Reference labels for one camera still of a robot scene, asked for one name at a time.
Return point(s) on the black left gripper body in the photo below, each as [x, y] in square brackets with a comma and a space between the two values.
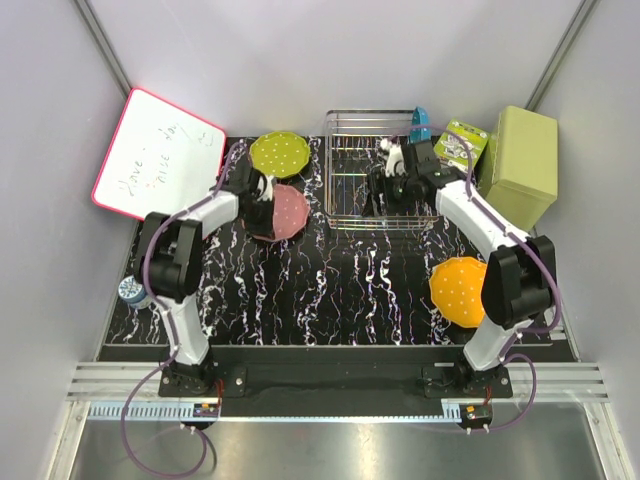
[259, 218]

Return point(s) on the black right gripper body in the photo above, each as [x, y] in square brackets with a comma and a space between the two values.
[397, 188]

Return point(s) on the pink polka dot plate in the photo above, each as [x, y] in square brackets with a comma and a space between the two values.
[291, 213]

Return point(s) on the blue polka dot plate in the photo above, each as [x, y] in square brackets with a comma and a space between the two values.
[420, 131]

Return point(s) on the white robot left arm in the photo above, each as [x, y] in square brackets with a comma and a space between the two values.
[170, 267]

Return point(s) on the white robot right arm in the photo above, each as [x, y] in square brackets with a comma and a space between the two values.
[520, 281]

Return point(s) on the green printed cardboard box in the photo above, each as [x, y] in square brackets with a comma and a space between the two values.
[461, 145]

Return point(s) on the green polka dot plate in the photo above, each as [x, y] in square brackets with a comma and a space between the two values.
[280, 154]

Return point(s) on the pale green bin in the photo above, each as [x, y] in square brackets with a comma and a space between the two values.
[517, 174]

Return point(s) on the orange polka dot plate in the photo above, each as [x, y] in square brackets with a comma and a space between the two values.
[455, 290]

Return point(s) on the pink framed whiteboard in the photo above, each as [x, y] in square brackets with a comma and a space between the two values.
[161, 159]

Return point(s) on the blue white round container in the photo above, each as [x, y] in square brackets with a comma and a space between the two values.
[133, 293]

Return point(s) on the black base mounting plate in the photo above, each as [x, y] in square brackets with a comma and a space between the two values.
[336, 382]

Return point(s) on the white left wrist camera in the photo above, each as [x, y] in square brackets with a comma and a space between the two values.
[265, 188]

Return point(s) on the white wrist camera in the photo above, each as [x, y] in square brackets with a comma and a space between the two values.
[265, 188]
[393, 157]

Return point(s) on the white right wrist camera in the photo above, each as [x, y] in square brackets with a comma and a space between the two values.
[393, 157]

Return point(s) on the metal wire dish rack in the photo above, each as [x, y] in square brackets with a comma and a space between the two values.
[352, 138]

